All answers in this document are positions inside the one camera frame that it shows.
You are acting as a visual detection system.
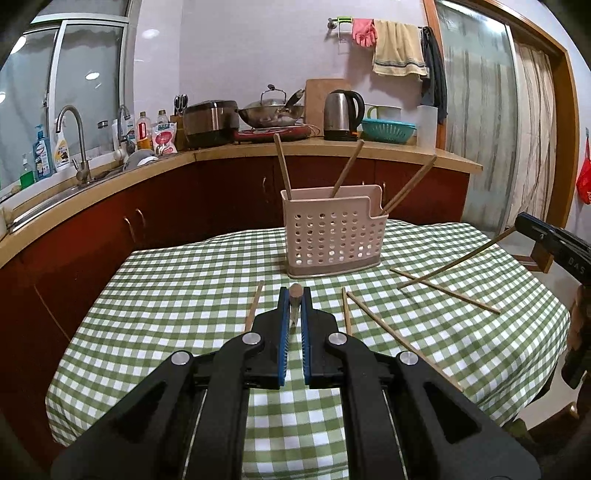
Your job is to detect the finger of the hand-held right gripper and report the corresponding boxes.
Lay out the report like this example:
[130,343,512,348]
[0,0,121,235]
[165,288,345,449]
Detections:
[515,212,567,265]

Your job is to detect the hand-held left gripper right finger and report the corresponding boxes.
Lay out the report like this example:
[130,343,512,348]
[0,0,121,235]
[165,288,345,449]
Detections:
[300,286,541,480]

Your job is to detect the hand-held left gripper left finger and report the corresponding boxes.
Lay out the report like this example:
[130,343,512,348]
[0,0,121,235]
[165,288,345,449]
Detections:
[51,286,291,480]

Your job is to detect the thin wooden chopstick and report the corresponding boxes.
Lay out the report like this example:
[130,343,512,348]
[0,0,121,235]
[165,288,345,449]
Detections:
[398,228,518,291]
[289,284,304,329]

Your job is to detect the pink perforated utensil holder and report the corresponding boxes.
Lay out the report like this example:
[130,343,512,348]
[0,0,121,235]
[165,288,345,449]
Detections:
[281,185,386,278]

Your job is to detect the set of wooden chopsticks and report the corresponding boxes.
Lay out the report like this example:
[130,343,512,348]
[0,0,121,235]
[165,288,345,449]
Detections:
[244,133,502,393]

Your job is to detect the person's right hand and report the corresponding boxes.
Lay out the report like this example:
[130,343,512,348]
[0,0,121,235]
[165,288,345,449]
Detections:
[570,286,591,354]

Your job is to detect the brown wooden chair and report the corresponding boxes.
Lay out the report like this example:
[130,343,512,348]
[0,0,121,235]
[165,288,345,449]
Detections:
[530,242,553,274]

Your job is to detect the red hanging bag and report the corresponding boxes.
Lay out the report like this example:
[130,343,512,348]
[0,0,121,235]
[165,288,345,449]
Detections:
[575,136,591,206]

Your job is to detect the striped beige curtain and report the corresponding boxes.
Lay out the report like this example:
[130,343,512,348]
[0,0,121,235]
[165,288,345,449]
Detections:
[512,41,557,222]

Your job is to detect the green checked tablecloth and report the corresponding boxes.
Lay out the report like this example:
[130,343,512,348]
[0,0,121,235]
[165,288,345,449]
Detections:
[45,219,571,480]

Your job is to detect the wood-framed glass door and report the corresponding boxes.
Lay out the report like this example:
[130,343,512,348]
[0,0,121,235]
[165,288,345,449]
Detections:
[422,0,580,241]

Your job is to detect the tan kitchen countertop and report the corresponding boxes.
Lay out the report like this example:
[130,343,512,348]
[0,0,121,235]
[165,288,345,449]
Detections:
[0,141,483,268]

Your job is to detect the translucent white container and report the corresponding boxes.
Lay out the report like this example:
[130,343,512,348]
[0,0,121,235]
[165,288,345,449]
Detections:
[416,104,438,149]

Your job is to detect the teal plastic colander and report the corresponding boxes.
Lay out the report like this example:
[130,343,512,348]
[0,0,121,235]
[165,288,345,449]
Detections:
[360,117,416,144]

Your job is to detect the dark hanging cloth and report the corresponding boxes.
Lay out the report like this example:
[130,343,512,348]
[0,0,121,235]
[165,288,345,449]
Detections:
[419,26,448,125]

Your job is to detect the red induction cooker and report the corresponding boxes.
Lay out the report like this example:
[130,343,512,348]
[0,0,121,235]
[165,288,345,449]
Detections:
[233,124,312,143]

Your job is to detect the yellow towel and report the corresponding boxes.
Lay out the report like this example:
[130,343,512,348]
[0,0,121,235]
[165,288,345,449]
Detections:
[372,19,430,79]

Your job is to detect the steel electric kettle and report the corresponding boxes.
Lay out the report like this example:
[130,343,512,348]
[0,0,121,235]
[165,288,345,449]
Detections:
[322,90,365,141]

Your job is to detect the steel wok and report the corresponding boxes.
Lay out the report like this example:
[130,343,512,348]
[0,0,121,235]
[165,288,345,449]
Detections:
[237,90,306,129]

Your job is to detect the dark rice cooker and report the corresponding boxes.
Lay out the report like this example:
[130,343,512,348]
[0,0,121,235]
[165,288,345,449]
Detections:
[182,100,241,149]

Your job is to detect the white plate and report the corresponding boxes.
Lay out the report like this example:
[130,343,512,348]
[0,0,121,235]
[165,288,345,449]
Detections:
[122,150,160,171]

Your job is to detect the red and white pouch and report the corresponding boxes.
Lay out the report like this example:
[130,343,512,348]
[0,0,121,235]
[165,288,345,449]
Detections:
[151,126,178,157]

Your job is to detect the glass wok lid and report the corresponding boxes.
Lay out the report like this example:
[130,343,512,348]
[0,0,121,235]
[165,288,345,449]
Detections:
[242,84,289,114]

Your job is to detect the wooden cutting board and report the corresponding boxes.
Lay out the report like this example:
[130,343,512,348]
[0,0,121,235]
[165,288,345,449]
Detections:
[305,78,347,127]

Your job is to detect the orange oil bottle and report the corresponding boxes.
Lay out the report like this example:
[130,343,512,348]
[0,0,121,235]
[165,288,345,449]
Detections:
[135,112,153,152]

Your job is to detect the pink rubber gloves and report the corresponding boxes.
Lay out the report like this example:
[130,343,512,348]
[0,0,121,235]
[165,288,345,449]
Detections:
[352,18,378,48]

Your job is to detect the tall chrome faucet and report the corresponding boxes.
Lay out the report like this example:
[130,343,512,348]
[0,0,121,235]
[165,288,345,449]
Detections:
[55,105,92,184]

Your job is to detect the clear jar with black lid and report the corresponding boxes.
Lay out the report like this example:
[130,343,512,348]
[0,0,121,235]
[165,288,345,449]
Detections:
[98,120,117,153]

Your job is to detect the small chrome faucet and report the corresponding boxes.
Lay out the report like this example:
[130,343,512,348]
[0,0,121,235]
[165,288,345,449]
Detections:
[116,105,134,148]

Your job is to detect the stainless steel sink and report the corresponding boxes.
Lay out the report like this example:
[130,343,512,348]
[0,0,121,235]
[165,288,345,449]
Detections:
[7,175,139,229]

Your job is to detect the metal towel rack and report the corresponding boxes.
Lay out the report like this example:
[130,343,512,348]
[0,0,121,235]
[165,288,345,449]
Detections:
[328,16,428,38]

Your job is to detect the white spray bottle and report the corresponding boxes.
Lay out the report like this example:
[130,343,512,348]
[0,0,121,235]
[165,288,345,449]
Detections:
[53,117,72,172]

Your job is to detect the blue dish soap bottle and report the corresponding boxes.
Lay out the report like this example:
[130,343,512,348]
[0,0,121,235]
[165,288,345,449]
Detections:
[32,124,51,181]

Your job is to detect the sliding glass window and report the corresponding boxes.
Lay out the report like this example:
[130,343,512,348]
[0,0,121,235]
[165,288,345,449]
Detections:
[0,0,139,195]

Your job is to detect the white mug with green handle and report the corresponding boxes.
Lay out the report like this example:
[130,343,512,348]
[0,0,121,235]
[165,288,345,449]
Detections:
[365,105,402,121]

